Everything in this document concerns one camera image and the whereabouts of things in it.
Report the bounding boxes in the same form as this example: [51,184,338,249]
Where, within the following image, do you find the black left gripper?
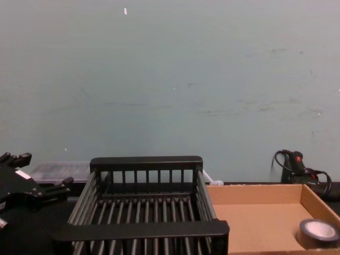
[0,152,75,214]

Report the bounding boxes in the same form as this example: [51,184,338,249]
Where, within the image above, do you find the black rack with steel bars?
[51,155,230,255]

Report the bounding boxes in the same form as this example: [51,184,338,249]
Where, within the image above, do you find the black corded tool red switch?
[273,149,333,200]

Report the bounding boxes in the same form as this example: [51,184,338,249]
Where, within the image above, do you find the silver tape roll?
[295,218,337,251]

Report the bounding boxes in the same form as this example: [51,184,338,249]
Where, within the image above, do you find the clear plastic case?
[27,160,214,185]

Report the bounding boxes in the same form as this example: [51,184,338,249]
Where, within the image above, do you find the shallow brown cardboard tray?
[205,183,340,255]

